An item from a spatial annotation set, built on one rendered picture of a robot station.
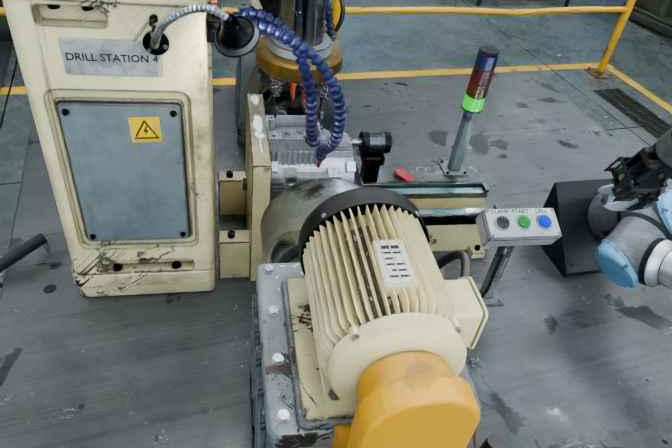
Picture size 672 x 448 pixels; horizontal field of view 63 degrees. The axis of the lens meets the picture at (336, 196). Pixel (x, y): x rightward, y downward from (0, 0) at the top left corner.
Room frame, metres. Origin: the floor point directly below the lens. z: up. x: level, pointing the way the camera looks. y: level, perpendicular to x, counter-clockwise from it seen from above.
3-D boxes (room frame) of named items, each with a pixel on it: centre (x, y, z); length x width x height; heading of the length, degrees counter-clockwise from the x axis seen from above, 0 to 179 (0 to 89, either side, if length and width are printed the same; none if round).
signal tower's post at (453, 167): (1.49, -0.37, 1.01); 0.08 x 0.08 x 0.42; 15
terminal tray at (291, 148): (1.05, 0.12, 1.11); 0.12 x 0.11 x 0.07; 105
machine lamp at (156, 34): (0.78, 0.24, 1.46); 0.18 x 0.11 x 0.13; 105
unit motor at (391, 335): (0.46, -0.11, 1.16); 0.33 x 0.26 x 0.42; 15
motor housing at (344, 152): (1.06, 0.08, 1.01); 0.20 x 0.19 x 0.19; 105
